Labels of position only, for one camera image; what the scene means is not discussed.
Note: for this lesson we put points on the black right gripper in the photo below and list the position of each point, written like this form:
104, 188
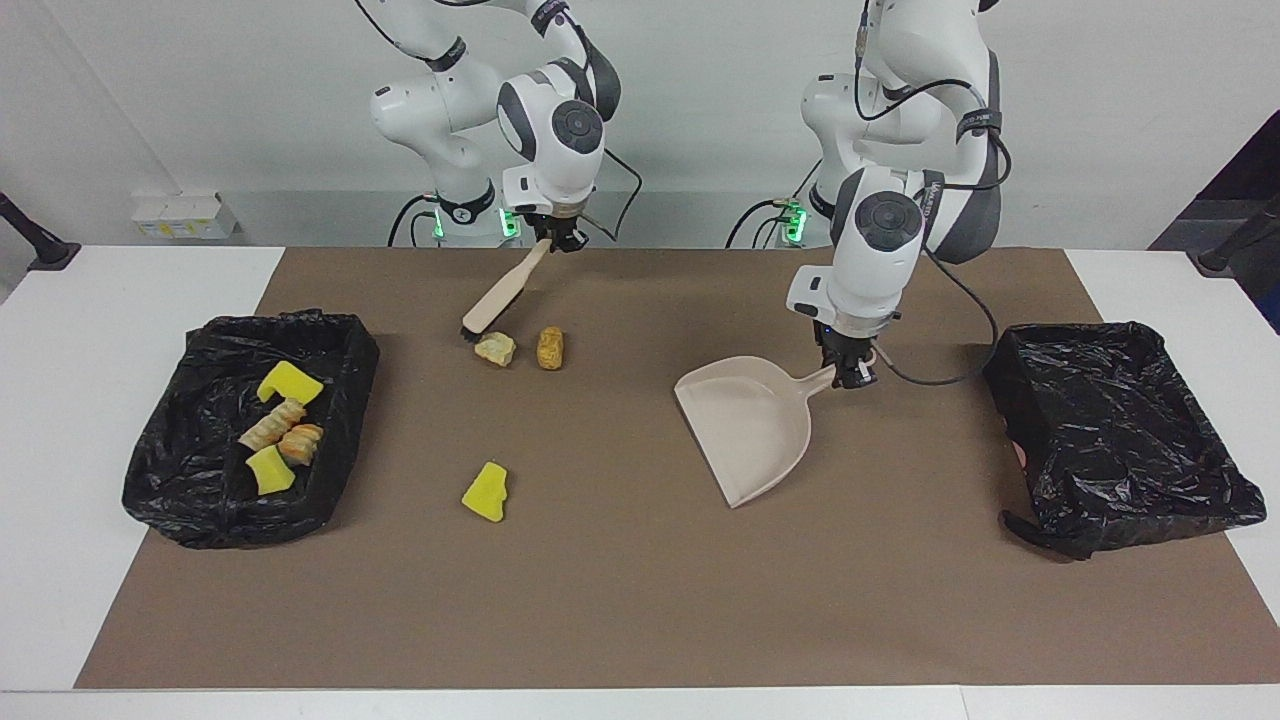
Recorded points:
553, 222

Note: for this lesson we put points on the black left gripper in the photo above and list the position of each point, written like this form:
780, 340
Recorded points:
848, 340

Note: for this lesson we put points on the beige hand brush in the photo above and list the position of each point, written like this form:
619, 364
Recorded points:
500, 295

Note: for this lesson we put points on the brown potato-shaped lump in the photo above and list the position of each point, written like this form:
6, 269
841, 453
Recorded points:
550, 348

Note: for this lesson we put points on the beige plastic dustpan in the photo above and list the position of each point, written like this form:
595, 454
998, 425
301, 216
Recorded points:
750, 430

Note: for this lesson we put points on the pale cream lump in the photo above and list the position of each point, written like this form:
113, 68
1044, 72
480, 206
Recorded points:
495, 348

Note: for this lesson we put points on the yellow sponge chunk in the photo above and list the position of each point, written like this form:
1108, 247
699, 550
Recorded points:
485, 495

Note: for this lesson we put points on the notched yellow sponge piece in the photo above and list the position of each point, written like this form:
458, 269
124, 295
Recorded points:
290, 383

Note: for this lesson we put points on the orange striped scrap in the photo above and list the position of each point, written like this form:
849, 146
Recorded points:
302, 445

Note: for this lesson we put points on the pale ridged scrap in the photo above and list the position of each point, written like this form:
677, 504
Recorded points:
270, 427

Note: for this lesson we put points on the yellow sponge with green pad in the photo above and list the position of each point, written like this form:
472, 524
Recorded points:
270, 472

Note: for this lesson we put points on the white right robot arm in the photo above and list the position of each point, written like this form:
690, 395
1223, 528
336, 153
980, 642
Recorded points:
560, 140

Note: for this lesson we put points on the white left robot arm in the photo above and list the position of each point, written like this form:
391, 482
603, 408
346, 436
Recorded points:
880, 250

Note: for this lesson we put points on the pink bin under bag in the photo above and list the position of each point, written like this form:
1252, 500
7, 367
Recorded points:
1019, 456

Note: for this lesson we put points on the black plastic trash bag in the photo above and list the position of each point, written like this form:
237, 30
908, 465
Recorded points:
190, 450
1120, 430

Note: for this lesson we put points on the brown table mat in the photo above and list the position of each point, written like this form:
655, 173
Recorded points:
640, 600

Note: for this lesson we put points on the white power socket box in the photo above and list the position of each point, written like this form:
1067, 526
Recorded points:
185, 215

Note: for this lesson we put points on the black stand leg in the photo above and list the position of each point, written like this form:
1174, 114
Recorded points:
50, 252
1215, 262

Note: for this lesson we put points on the dark background panel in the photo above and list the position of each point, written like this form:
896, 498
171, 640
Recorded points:
1250, 180

